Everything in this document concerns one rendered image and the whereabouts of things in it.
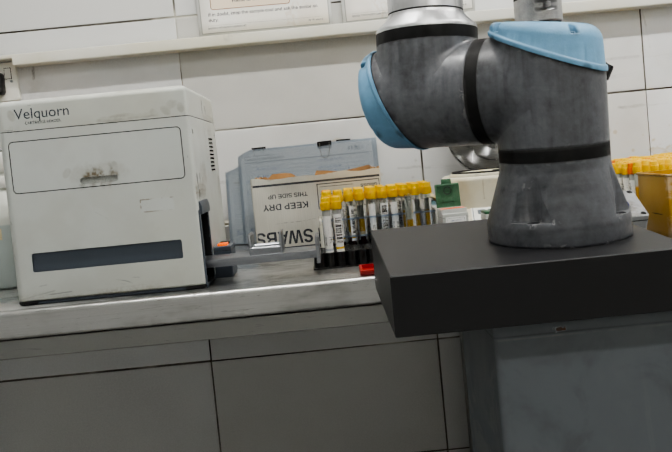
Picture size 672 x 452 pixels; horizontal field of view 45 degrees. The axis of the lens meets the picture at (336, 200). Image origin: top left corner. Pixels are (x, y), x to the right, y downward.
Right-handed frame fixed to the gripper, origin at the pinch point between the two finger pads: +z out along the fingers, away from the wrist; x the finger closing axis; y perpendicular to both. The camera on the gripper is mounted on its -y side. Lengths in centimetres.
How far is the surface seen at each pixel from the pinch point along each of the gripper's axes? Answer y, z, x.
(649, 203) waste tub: -13.2, 10.1, 2.1
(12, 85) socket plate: 100, -25, -62
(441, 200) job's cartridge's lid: 20.5, 6.2, -0.7
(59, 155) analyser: 78, -6, 4
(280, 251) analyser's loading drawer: 47.3, 10.9, 5.5
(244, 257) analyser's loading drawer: 53, 11, 5
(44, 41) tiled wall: 92, -34, -62
